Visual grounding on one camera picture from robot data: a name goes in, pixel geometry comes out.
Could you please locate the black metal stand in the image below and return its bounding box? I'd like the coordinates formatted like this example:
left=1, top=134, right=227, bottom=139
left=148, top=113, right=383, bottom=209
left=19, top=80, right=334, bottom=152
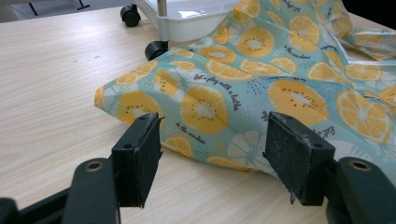
left=27, top=0, right=92, bottom=17

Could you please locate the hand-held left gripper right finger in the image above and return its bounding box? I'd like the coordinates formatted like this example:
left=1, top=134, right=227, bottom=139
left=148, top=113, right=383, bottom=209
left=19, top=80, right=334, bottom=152
left=262, top=111, right=336, bottom=207

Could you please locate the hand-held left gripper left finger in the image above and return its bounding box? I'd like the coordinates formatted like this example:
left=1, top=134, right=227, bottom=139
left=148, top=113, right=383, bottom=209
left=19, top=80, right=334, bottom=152
left=111, top=111, right=165, bottom=209

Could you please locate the fruit print bag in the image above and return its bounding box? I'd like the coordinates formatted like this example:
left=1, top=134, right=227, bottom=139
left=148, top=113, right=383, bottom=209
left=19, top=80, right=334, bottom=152
left=93, top=0, right=396, bottom=185

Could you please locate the white two-tier cart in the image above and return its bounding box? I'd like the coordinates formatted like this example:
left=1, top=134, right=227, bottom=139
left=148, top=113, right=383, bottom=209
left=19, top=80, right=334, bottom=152
left=120, top=0, right=242, bottom=62

